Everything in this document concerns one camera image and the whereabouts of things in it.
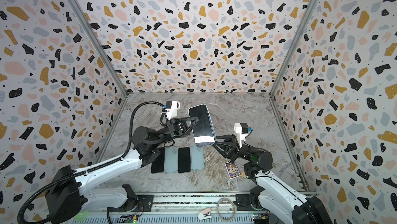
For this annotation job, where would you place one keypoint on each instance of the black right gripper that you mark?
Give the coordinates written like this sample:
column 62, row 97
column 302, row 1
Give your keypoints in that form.
column 234, row 145

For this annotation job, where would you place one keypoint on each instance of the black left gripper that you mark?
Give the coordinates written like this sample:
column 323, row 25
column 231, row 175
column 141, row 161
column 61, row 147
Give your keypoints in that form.
column 175, row 128

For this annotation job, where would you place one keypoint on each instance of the black phone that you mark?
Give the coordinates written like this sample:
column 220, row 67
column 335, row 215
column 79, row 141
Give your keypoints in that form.
column 203, row 130

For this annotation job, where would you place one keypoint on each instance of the small phone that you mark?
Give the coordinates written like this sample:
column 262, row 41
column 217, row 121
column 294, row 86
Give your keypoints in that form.
column 184, row 160

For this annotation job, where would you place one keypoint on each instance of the pale green phone case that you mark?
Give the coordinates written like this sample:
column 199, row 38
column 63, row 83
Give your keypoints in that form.
column 197, row 158
column 171, row 160

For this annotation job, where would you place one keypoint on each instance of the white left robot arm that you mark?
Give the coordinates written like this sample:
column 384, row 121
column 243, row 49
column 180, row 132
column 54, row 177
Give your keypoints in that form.
column 67, row 194

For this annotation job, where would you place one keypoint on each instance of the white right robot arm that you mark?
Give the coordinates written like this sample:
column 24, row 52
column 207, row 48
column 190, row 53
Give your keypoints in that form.
column 270, row 192

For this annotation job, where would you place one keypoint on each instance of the purple playing card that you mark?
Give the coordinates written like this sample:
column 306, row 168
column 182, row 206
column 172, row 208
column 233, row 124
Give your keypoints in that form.
column 232, row 170

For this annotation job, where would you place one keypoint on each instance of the white pink stapler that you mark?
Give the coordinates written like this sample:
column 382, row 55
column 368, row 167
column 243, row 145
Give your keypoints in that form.
column 205, row 214

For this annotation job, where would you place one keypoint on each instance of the green tape roll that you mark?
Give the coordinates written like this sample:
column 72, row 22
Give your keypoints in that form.
column 82, row 216

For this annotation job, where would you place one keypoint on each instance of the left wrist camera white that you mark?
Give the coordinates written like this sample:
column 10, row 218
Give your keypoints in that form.
column 170, row 109

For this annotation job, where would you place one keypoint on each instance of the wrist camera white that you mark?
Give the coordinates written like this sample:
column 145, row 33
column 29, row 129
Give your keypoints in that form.
column 170, row 109
column 242, row 130

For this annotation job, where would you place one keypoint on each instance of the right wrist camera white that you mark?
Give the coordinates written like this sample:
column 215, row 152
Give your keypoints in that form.
column 242, row 130

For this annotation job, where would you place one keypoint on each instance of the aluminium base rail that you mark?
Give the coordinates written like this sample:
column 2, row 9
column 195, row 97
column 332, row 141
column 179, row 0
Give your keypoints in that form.
column 183, row 208

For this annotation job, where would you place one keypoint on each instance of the aluminium corner post left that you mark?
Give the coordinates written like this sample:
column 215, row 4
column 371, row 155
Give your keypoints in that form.
column 96, row 44

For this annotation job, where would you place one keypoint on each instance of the aluminium corner post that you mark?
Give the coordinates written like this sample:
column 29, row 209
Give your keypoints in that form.
column 295, row 41
column 96, row 44

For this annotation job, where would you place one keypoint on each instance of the aluminium corner post right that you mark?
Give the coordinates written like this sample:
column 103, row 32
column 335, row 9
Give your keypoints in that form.
column 295, row 41

